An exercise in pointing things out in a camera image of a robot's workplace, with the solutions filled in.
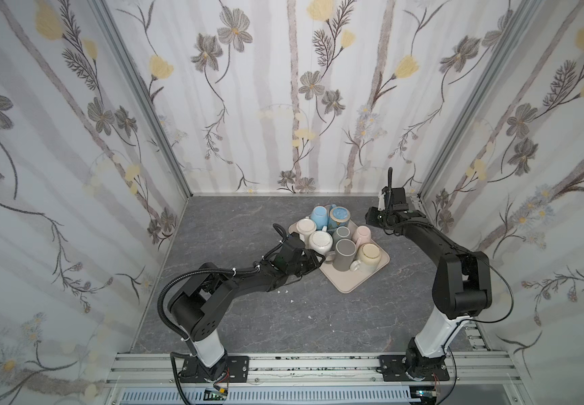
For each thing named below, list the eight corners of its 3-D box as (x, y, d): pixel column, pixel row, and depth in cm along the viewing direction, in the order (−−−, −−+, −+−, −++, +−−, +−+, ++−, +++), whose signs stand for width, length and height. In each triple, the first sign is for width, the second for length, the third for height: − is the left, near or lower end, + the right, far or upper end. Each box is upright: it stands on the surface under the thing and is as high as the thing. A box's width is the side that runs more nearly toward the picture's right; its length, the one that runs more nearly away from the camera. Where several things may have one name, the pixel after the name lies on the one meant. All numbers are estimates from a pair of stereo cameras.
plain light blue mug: (314, 236, 108) (316, 221, 100) (310, 221, 113) (311, 206, 105) (327, 235, 108) (329, 220, 100) (322, 220, 114) (324, 204, 106)
